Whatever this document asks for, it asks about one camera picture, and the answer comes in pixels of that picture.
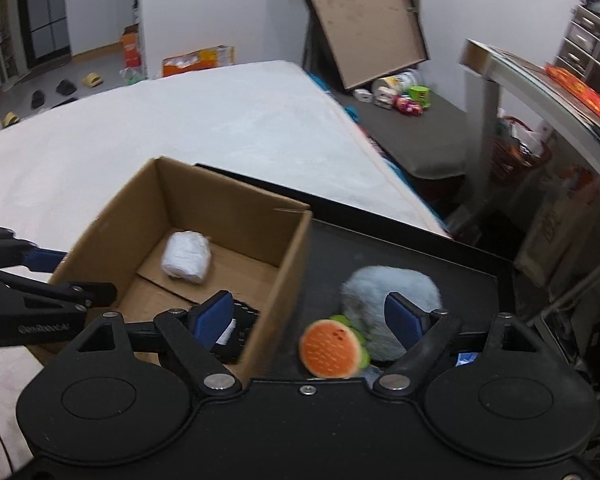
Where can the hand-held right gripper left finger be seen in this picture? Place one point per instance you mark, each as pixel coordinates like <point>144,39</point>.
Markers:
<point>214,316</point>

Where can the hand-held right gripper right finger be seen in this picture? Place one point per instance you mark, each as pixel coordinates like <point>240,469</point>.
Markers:
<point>402,322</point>

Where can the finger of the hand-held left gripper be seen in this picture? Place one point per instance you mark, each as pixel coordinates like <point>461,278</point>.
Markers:
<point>42,260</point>
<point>65,294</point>

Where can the grey plush toy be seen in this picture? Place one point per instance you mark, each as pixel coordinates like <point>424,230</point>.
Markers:
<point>370,290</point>

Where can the small blue carton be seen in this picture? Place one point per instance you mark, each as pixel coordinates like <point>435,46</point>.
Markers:
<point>187,255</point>

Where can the burger plush toy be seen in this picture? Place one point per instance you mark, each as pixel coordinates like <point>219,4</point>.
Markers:
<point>327,347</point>

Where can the cardboard box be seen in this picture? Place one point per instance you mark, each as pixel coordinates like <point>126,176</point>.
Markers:
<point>130,210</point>

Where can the black pouch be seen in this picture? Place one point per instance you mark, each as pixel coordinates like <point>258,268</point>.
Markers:
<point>242,330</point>

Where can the black tray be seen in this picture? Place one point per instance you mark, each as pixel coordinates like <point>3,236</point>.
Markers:
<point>330,260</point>

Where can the yellow slipper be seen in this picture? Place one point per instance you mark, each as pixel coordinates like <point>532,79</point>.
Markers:
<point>10,120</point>
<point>92,80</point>

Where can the black slipper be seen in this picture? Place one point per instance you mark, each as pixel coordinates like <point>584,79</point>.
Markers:
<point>38,100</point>
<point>66,87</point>

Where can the white tote bag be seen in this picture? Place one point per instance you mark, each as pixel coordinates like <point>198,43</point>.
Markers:
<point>550,225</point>

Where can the grey bench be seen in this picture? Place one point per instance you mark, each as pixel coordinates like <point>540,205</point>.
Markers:
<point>420,130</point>

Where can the green plastic bag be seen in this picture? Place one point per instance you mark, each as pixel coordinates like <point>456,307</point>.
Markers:
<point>132,75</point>

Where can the wicker basket under desk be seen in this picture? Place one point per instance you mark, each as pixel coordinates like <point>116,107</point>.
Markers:
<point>520,152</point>

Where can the pink toy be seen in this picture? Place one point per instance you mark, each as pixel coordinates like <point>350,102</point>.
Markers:
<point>407,106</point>

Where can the green cup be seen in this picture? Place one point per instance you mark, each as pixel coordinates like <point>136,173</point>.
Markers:
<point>420,94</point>

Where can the orange box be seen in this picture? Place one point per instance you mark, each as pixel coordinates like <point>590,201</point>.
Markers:
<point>130,47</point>

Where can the white charger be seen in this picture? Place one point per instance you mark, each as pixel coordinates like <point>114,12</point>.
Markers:
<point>362,95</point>

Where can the white bottle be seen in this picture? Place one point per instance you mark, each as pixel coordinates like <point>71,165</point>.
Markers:
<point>395,84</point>

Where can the white cabinet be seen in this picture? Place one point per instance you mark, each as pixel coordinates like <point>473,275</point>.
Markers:
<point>90,15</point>

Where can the black framed door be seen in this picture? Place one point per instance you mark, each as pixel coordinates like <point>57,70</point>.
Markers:
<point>42,10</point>

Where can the orange paper bag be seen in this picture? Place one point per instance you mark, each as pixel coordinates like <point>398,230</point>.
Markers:
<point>197,62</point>

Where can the grey drawer organiser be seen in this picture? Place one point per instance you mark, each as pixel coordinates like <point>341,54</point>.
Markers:
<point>580,35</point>

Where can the silver frame desk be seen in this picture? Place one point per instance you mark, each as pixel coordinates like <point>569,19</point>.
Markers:
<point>485,60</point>

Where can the brown board black frame lid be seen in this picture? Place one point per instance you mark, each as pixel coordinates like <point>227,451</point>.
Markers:
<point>360,20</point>

